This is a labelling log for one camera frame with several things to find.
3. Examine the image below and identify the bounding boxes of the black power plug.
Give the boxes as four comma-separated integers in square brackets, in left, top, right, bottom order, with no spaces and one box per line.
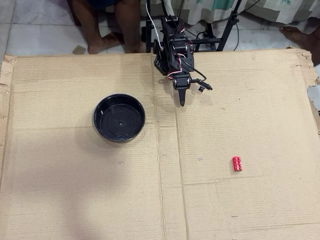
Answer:
[196,29,213,41]

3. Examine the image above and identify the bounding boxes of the brown cardboard sheet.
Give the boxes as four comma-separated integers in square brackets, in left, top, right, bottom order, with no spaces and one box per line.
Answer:
[0,46,320,240]

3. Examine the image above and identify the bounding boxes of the black power cable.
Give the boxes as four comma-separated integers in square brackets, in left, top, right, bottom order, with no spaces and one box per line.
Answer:
[232,12,241,51]

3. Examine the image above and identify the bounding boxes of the black round plastic bowl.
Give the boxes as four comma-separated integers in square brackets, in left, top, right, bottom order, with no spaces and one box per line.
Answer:
[92,93,146,144]

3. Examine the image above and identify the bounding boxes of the white cable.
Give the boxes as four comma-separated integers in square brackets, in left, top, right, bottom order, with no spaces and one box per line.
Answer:
[145,0,165,50]

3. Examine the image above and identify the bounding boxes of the bare person foot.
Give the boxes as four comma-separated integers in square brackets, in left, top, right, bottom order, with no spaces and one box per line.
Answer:
[279,25,320,51]

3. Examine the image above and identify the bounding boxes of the black camera cable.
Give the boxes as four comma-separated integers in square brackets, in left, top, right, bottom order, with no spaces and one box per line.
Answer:
[183,58,208,82]

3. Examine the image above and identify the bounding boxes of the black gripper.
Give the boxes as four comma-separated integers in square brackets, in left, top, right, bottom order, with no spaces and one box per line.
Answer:
[171,74,193,108]

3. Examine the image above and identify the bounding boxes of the patterned bed sheet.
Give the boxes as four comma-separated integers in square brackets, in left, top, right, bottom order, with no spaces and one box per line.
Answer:
[139,0,320,26]

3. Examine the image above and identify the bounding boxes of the bare person leg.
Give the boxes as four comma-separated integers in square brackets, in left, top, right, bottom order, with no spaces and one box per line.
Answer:
[113,0,148,55]
[66,0,125,55]

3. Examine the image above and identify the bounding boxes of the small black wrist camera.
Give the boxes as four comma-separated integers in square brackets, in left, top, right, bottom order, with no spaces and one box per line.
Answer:
[191,77,214,92]

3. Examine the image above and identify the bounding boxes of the dark blue shorts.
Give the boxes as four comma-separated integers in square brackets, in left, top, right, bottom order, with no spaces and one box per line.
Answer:
[86,0,118,10]

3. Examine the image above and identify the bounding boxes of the red lego block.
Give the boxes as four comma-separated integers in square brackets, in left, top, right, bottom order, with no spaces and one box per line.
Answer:
[231,155,244,173]

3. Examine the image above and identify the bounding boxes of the black tripod stand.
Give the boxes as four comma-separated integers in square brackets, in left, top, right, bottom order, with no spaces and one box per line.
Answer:
[189,0,245,53]

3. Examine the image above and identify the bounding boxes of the black metal post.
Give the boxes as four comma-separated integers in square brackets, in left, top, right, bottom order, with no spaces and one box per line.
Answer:
[141,0,154,54]

